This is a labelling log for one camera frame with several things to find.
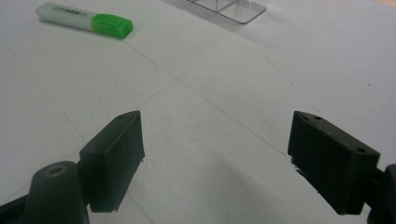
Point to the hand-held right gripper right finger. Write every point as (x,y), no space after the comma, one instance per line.
(330,165)

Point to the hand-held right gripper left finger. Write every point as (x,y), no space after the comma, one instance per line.
(113,158)

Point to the green highlighter pen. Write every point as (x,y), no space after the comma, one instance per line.
(87,19)

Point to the clear acrylic organizer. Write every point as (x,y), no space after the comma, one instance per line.
(230,7)

